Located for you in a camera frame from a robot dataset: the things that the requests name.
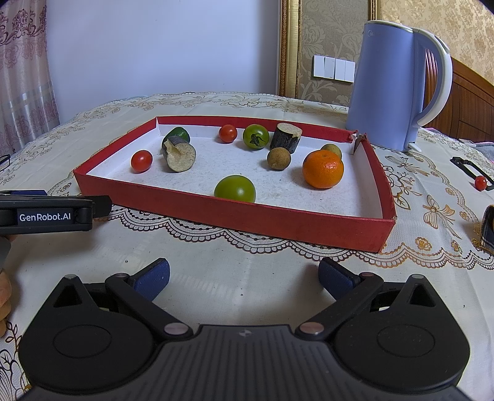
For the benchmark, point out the dark pouch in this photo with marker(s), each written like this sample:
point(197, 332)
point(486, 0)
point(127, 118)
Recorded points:
point(488, 227)

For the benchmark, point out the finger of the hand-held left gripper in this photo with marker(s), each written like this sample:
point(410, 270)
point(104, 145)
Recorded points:
point(102, 206)

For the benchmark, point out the green tomato with stem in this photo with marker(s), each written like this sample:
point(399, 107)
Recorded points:
point(256, 135)

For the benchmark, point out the orange mandarin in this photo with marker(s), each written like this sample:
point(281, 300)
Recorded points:
point(323, 169)

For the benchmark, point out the person's left hand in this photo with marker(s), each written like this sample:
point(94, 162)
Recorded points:
point(4, 297)

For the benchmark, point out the red cherry tomato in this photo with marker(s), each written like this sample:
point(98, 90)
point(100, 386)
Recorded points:
point(227, 133)
point(141, 160)
point(480, 182)

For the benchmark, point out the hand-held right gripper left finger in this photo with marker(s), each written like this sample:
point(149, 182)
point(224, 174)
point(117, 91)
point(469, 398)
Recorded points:
point(154, 279)

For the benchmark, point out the brown longan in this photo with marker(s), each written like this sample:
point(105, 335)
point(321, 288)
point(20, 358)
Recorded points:
point(332, 149)
point(278, 158)

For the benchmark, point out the pink patterned curtain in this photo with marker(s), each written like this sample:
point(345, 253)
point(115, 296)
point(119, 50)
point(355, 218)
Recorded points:
point(23, 77)

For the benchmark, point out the wooden headboard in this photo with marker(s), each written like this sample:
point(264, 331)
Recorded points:
point(471, 104)

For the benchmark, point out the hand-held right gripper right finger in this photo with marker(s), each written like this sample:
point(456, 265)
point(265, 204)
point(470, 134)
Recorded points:
point(335, 279)

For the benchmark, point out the dark green pepper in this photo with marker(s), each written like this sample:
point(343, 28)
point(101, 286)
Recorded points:
point(179, 133)

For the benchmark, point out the white wall switch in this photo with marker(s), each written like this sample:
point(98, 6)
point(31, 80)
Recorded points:
point(334, 68)

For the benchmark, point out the black clip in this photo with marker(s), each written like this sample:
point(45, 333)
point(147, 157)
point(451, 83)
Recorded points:
point(465, 163)

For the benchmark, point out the blue electric kettle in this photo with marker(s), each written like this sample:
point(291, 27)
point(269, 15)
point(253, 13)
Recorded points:
point(382, 77)

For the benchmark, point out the large green tomato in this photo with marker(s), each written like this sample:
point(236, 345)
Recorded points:
point(234, 188)

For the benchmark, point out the red cardboard box tray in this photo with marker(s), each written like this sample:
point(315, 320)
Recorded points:
point(278, 185)

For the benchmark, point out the pink grey cloth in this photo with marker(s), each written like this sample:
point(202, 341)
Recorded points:
point(482, 145)

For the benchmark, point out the cut eggplant piece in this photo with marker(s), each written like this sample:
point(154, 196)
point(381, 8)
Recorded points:
point(179, 156)
point(283, 140)

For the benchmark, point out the gold wall frame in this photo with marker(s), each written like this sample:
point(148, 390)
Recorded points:
point(288, 46)

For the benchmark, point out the black eyeglasses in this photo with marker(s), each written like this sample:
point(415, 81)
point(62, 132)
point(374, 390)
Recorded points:
point(4, 161)

